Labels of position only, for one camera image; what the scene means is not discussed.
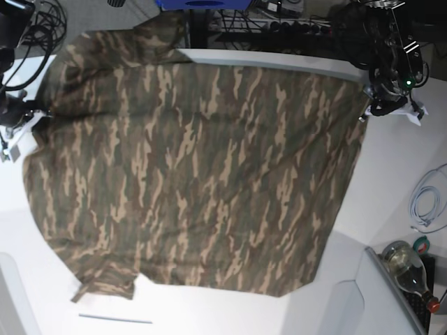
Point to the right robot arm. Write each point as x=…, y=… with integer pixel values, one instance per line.
x=19, y=27

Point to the black perforated tray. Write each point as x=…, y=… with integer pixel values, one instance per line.
x=415, y=302

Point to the blue box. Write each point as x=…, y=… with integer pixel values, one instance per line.
x=204, y=4

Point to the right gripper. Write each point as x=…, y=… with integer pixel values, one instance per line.
x=17, y=112

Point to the green tape roll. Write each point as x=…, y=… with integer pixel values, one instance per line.
x=421, y=245

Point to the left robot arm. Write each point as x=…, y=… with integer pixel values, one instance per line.
x=377, y=37

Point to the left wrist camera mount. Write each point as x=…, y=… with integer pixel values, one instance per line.
x=413, y=114

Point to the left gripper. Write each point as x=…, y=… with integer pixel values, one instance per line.
x=385, y=98

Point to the black power strip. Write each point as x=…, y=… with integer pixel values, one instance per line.
x=296, y=27

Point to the camouflage t-shirt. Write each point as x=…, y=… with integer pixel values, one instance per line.
x=224, y=177

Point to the clear plastic bottle red cap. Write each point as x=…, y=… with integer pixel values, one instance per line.
x=409, y=273

